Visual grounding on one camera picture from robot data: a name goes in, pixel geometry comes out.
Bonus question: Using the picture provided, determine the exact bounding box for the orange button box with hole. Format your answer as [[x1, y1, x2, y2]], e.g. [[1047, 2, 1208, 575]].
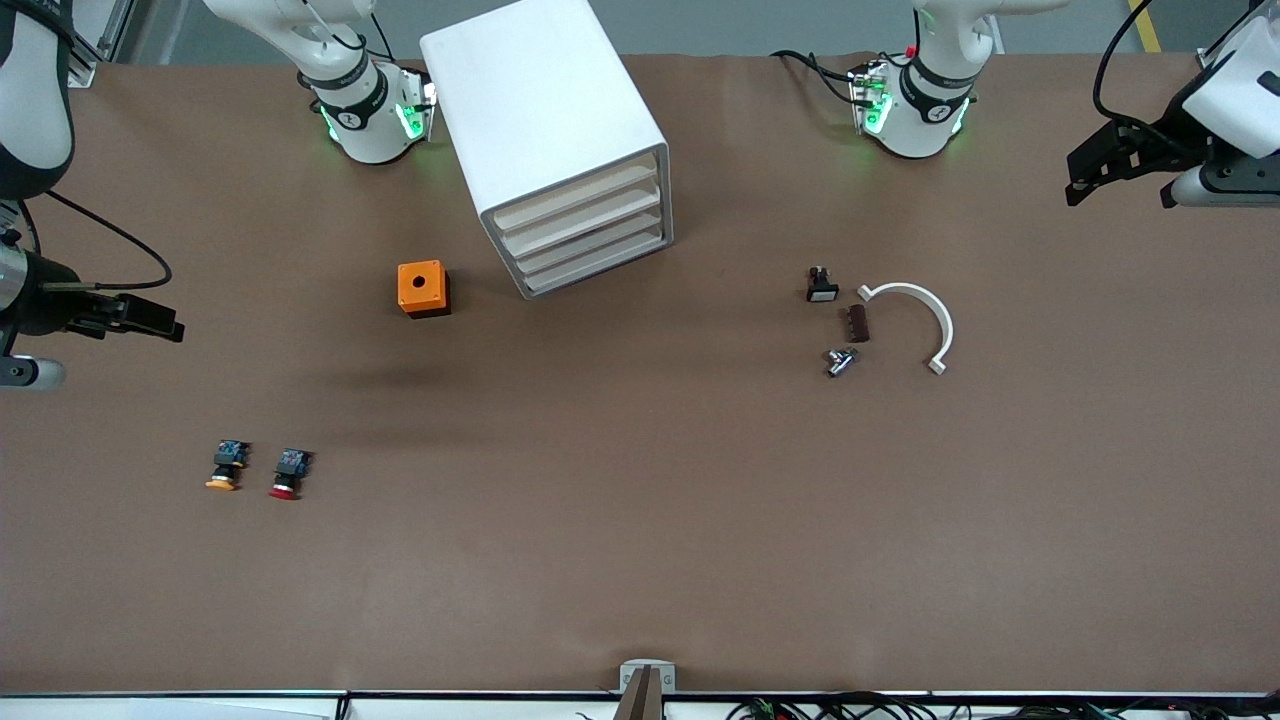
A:
[[397, 260, 452, 319]]

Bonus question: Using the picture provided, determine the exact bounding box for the black arm base cable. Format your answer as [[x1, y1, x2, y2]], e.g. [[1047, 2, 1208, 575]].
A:
[[770, 48, 866, 106]]

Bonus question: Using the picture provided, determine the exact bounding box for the arm base connector block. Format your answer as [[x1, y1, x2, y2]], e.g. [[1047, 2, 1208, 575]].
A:
[[400, 65, 438, 142], [849, 60, 893, 136]]

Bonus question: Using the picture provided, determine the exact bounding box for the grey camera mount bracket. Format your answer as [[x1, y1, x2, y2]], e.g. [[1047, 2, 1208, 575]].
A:
[[612, 659, 678, 720]]

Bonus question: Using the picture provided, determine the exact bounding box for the white table edge rail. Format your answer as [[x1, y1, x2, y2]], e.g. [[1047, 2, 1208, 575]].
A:
[[0, 690, 1280, 720]]

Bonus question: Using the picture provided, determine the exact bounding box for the yellow mushroom push button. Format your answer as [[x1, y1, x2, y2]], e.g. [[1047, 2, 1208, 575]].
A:
[[205, 439, 252, 492]]

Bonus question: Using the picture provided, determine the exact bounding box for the white curved bracket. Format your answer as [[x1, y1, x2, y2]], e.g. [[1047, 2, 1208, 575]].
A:
[[857, 282, 955, 376]]

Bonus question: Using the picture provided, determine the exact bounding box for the black cable bundle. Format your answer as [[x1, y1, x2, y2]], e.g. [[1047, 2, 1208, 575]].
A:
[[575, 690, 1280, 720]]

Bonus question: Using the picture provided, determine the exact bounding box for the aluminium frame profile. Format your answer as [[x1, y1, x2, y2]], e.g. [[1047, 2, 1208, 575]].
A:
[[1195, 0, 1266, 75], [62, 0, 136, 89]]

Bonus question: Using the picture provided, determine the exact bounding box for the red mushroom push button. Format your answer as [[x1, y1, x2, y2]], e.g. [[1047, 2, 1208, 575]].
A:
[[268, 448, 315, 501]]

